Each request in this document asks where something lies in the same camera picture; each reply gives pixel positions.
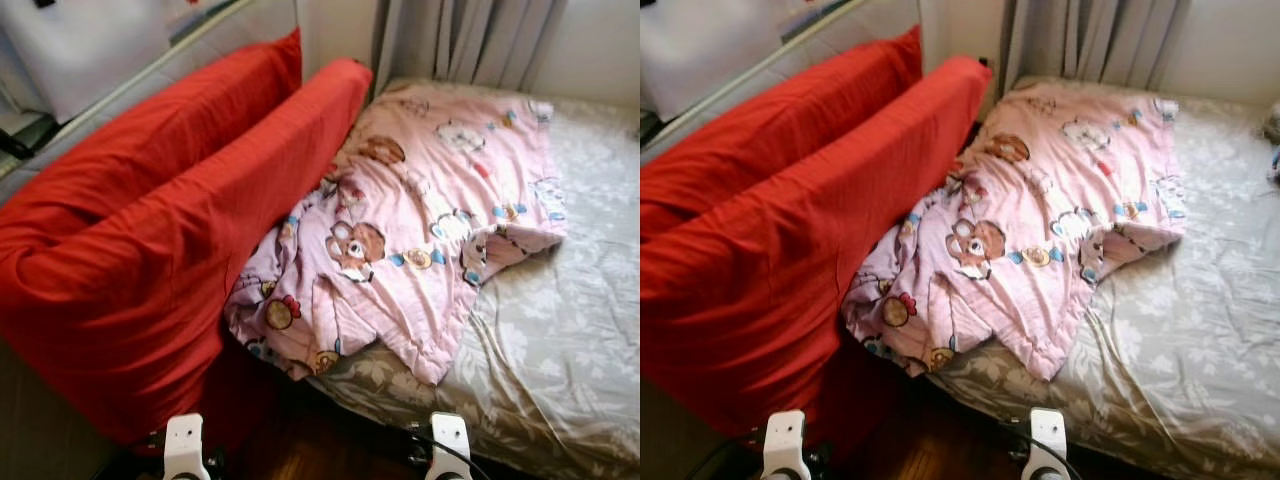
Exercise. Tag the beige floral bedspread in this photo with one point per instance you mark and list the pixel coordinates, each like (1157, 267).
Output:
(1200, 330)
(570, 330)

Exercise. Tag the pink cartoon print blanket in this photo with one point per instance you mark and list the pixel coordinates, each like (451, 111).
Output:
(420, 200)
(1040, 200)

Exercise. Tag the red fabric sofa cushion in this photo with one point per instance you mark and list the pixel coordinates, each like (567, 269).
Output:
(790, 130)
(780, 300)
(150, 300)
(170, 140)

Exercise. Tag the grey pleated curtain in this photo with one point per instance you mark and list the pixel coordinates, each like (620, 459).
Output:
(1095, 40)
(470, 40)

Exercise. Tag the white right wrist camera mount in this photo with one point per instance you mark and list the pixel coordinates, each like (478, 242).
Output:
(1050, 440)
(451, 445)

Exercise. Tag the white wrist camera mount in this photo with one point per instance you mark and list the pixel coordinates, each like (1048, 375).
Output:
(451, 445)
(1050, 440)
(186, 445)
(786, 442)

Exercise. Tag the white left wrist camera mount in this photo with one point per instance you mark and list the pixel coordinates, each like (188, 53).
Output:
(186, 445)
(786, 442)

